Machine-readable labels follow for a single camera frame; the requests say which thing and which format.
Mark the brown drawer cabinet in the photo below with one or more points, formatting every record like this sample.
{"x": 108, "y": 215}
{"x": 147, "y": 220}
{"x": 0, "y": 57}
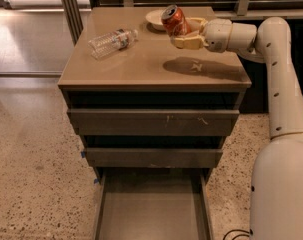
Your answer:
{"x": 150, "y": 74}

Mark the open bottom drawer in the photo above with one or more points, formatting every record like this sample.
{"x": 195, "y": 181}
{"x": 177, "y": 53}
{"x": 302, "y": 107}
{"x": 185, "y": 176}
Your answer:
{"x": 153, "y": 204}

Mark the middle drawer front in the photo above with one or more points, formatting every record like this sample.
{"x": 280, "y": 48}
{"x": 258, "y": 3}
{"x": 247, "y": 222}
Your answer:
{"x": 153, "y": 158}

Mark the white bowl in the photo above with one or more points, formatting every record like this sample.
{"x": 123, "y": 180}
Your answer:
{"x": 154, "y": 18}

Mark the red coke can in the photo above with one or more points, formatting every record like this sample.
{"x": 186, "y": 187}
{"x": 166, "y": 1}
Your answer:
{"x": 174, "y": 22}

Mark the top drawer front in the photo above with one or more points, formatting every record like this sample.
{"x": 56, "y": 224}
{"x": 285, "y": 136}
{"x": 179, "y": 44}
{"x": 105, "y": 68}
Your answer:
{"x": 153, "y": 122}

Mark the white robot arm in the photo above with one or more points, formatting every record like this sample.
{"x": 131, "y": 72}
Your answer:
{"x": 276, "y": 202}

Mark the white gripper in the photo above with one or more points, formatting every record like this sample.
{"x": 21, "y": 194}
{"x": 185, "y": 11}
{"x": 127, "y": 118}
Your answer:
{"x": 217, "y": 34}

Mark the clear plastic water bottle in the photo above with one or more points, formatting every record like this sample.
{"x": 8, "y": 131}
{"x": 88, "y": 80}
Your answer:
{"x": 105, "y": 45}

